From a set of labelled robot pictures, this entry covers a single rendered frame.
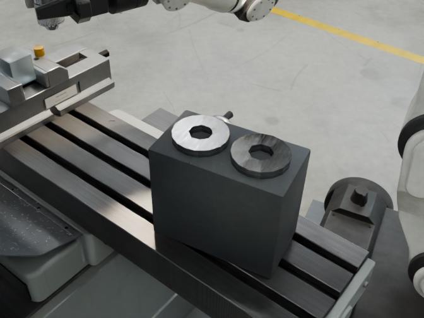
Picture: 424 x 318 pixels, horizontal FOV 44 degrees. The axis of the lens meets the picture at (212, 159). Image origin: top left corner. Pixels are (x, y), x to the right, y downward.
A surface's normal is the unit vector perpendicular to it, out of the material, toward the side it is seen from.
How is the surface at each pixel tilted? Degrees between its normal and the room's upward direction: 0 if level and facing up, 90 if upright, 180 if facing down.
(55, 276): 90
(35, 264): 0
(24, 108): 90
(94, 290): 90
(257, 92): 0
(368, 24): 0
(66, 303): 90
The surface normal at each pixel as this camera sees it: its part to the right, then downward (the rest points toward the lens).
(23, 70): 0.77, 0.43
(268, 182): 0.03, -0.76
